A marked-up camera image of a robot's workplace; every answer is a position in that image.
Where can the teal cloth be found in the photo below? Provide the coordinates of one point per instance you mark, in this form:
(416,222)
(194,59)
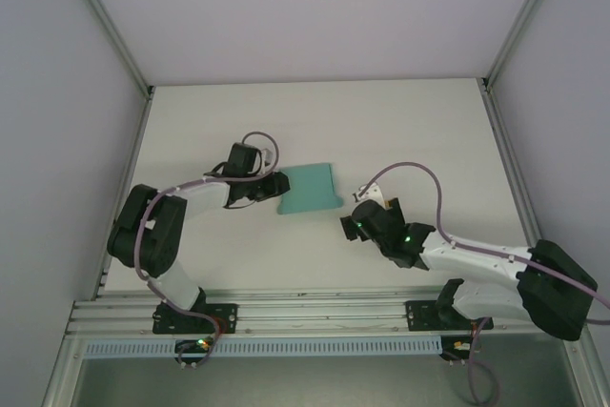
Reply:
(307,188)

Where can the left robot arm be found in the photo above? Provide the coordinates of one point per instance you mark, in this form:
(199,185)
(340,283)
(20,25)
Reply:
(152,230)

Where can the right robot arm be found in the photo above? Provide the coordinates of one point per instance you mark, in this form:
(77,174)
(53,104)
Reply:
(476,259)

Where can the small circuit board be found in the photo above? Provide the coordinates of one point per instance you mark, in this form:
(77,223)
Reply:
(197,344)
(460,346)

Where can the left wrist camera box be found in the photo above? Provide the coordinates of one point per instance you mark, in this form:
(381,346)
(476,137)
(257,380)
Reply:
(242,158)

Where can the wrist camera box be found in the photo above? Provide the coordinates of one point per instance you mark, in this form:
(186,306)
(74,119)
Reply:
(242,158)
(376,192)

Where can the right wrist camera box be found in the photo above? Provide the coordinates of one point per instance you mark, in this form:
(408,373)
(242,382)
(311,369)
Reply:
(376,192)

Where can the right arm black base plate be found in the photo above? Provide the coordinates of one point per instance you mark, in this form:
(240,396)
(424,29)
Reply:
(419,316)

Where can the aluminium mounting rail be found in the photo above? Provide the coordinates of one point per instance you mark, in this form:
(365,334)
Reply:
(310,311)

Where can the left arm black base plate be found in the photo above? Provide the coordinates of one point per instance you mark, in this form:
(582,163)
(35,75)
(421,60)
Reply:
(229,326)

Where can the aluminium frame post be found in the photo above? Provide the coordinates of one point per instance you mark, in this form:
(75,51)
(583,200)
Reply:
(520,21)
(115,30)

